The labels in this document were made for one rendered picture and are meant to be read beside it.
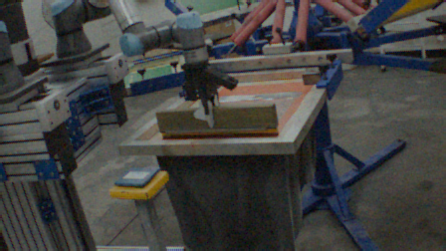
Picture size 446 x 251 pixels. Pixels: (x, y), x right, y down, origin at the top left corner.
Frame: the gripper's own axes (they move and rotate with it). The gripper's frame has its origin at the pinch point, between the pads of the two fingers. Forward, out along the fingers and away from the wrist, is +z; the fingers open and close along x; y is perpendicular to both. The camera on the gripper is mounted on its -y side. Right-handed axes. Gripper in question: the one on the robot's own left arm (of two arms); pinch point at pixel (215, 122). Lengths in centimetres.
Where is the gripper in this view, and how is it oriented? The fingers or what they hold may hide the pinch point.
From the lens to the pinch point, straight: 163.3
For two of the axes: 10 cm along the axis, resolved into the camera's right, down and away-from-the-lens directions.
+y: -9.1, 0.5, 4.0
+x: -3.6, 3.6, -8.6
